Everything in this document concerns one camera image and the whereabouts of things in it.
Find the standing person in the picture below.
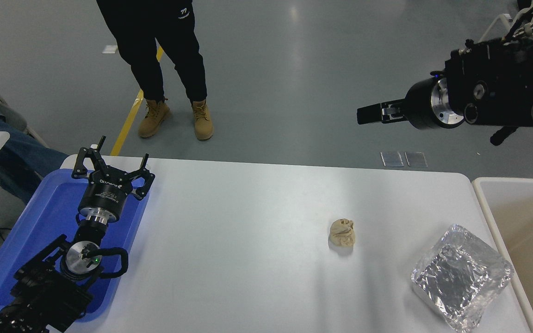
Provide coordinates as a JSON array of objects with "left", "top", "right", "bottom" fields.
[{"left": 95, "top": 0, "right": 214, "bottom": 142}]

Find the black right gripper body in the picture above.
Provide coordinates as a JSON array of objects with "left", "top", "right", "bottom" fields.
[{"left": 404, "top": 77, "right": 440, "bottom": 130}]

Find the clear floor plate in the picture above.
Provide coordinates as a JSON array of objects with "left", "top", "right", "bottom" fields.
[
  {"left": 404, "top": 151, "right": 428, "bottom": 168},
  {"left": 380, "top": 151, "right": 404, "bottom": 167}
]

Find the white wheeled chair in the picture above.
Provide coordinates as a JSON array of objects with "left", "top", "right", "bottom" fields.
[{"left": 478, "top": 0, "right": 533, "bottom": 43}]

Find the grey chair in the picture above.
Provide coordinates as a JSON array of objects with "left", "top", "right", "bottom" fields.
[{"left": 0, "top": 74, "right": 48, "bottom": 148}]

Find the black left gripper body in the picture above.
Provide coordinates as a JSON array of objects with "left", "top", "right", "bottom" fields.
[{"left": 78, "top": 172, "right": 135, "bottom": 219}]

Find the crumpled tan paper ball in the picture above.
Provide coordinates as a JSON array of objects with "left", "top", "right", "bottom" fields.
[{"left": 328, "top": 219, "right": 356, "bottom": 248}]

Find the silver foil tray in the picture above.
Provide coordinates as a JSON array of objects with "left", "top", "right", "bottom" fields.
[{"left": 410, "top": 224, "right": 513, "bottom": 333}]

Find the blue plastic tray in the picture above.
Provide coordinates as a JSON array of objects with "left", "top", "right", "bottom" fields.
[{"left": 0, "top": 169, "right": 149, "bottom": 323}]

